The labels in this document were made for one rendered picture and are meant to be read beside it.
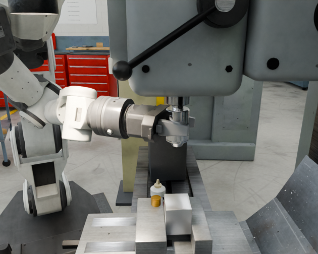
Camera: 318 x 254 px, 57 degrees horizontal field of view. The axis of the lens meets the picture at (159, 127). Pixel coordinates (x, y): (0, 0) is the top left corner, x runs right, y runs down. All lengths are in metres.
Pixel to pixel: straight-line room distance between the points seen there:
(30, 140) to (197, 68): 0.82
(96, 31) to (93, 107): 9.13
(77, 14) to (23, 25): 9.05
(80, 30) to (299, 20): 9.46
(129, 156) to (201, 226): 1.94
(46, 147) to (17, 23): 0.52
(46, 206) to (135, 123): 0.90
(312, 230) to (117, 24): 0.61
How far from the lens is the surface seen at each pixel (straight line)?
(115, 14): 0.54
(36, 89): 0.87
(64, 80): 5.45
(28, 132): 1.16
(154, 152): 0.94
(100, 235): 0.67
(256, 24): 0.47
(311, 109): 0.87
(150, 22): 0.46
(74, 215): 1.51
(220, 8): 0.43
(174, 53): 0.46
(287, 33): 0.48
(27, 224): 1.53
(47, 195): 1.35
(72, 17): 9.89
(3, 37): 0.76
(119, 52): 0.54
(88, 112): 0.64
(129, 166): 2.55
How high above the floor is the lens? 1.42
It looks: 19 degrees down
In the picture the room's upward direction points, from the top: straight up
